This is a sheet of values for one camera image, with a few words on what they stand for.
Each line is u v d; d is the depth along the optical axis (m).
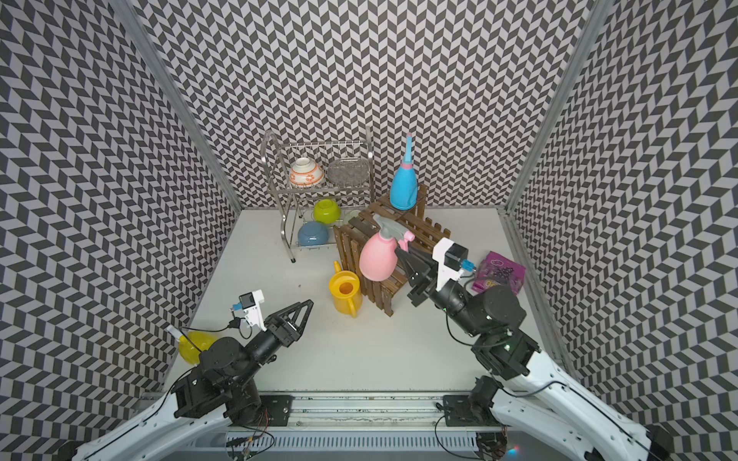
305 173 0.85
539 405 0.57
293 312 0.59
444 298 0.49
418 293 0.48
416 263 0.50
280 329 0.58
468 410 0.65
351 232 0.78
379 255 0.56
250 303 0.60
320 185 0.83
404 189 0.77
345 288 0.86
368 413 0.74
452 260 0.42
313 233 1.05
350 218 1.02
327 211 1.06
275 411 0.73
